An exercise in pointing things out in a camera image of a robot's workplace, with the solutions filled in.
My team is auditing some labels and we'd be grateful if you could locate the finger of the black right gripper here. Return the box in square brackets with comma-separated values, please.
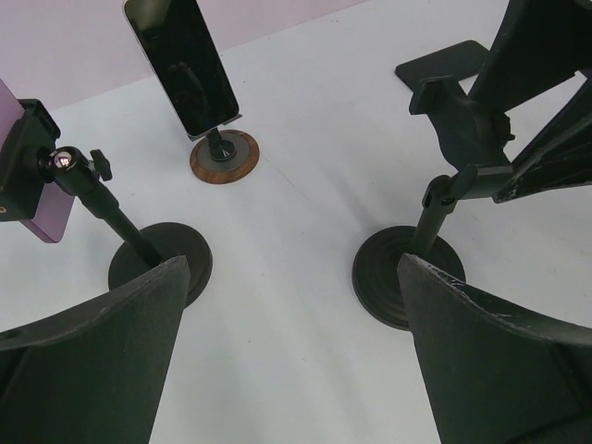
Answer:
[469, 0, 591, 112]
[493, 80, 591, 204]

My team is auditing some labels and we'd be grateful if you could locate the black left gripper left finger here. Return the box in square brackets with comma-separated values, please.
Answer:
[1, 256, 190, 443]

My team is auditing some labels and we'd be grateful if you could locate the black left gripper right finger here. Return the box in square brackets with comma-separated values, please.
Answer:
[398, 254, 591, 443]

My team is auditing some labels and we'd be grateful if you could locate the black smartphone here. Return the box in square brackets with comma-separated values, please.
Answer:
[394, 40, 488, 91]

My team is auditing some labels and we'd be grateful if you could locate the black phone stand round base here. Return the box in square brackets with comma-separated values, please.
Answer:
[351, 77, 517, 332]

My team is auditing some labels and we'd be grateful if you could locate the purple smartphone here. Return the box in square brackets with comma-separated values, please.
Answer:
[1, 83, 74, 243]

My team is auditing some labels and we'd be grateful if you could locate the black ball-joint phone stand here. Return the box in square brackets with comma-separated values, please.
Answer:
[0, 97, 215, 306]

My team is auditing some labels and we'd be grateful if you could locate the wooden base phone stand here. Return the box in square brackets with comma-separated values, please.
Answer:
[187, 112, 260, 185]

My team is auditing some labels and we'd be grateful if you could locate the dark glossy smartphone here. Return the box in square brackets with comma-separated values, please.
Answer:
[123, 0, 240, 140]

